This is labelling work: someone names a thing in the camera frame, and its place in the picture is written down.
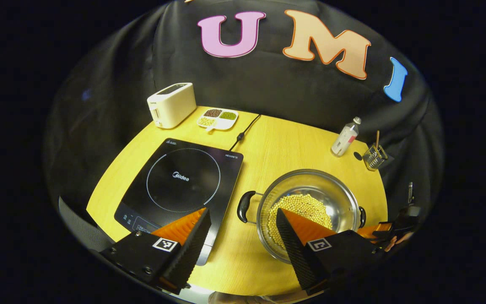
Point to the white toaster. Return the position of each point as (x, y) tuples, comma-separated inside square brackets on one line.
[(171, 105)]

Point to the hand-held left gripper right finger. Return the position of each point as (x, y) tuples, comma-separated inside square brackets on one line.
[(293, 249)]

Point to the small dark round disc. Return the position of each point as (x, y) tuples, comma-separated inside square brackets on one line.
[(357, 156)]

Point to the small clear plastic bottle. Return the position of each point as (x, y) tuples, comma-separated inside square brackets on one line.
[(344, 139)]

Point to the black backdrop cloth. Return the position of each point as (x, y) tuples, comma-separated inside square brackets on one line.
[(268, 84)]

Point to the grey ribbed cloth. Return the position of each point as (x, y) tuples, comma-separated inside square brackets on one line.
[(82, 223)]

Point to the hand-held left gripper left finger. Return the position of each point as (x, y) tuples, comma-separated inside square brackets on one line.
[(192, 245)]

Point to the thin wooden stick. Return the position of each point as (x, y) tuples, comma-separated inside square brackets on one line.
[(377, 139)]

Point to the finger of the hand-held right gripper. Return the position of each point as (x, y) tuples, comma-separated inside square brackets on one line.
[(371, 231)]

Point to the black induction cooktop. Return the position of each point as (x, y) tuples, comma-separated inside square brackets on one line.
[(184, 181)]

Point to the clear glass cup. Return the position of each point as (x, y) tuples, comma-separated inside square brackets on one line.
[(376, 159)]

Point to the pile of yellow soybeans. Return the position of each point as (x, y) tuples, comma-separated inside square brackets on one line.
[(306, 207)]

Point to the stainless steel pot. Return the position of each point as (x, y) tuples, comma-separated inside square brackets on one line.
[(336, 190)]

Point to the white divided dish of beans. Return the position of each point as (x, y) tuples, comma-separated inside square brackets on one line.
[(217, 119)]

